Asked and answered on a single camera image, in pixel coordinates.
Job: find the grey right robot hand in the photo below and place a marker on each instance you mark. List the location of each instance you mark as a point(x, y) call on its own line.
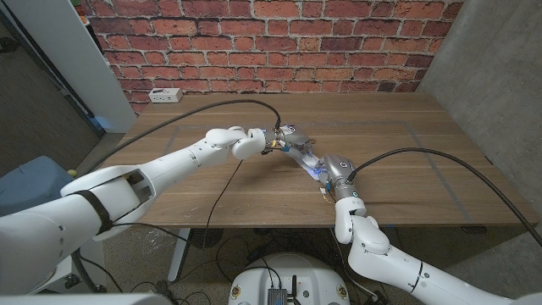
point(339, 171)

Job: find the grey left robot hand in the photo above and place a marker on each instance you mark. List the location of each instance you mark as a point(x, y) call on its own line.
point(292, 140)

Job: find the white receipt paper strip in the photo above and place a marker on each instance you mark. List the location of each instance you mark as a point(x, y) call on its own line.
point(309, 163)

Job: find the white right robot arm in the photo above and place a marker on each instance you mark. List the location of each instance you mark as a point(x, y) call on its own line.
point(381, 250)

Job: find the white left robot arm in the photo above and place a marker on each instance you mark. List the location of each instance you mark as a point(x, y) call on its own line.
point(127, 186)

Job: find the printed red brick backdrop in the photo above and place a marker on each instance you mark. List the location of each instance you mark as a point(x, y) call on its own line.
point(275, 42)

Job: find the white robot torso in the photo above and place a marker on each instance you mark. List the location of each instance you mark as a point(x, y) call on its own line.
point(292, 271)

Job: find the black power adapter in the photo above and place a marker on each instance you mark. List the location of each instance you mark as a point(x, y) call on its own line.
point(377, 297)

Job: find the white power strip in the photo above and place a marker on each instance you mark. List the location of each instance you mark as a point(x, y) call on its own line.
point(165, 95)

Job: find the white table leg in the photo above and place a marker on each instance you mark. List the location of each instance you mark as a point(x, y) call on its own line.
point(178, 254)

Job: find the small yellow green ball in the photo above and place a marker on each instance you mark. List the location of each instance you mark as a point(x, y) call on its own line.
point(72, 173)

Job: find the white upright panel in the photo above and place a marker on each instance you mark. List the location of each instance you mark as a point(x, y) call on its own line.
point(63, 42)

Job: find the blue plastic bin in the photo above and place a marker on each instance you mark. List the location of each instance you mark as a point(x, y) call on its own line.
point(29, 182)

